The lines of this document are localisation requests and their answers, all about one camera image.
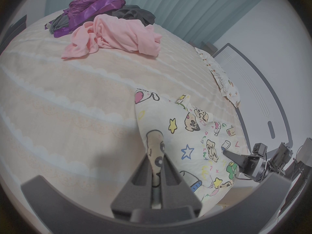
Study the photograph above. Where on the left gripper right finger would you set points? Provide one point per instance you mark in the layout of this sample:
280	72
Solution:
178	191

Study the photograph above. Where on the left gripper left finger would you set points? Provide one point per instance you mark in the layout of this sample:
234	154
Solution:
136	194

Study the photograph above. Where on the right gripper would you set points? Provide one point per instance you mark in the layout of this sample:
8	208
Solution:
253	168

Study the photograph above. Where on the white printed pyjama top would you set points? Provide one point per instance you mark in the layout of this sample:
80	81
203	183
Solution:
195	135

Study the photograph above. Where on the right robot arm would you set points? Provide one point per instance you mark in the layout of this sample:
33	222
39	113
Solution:
280	157

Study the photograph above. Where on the bed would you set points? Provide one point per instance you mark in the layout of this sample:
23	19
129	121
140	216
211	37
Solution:
61	94

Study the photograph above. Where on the white printed pillow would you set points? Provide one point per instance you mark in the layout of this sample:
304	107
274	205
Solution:
224	82

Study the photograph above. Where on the grey bedside table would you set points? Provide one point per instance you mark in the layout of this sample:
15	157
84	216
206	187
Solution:
208	47

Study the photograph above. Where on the pink garment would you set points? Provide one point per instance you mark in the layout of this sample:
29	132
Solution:
117	35

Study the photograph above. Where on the blue-green curtain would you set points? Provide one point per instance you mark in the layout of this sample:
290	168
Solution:
182	6

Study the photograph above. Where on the black garment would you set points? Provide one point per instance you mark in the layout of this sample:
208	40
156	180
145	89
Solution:
136	13

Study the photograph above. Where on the purple garment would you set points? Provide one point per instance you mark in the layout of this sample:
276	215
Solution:
95	6

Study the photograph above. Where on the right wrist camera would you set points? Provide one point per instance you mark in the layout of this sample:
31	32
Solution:
259	150

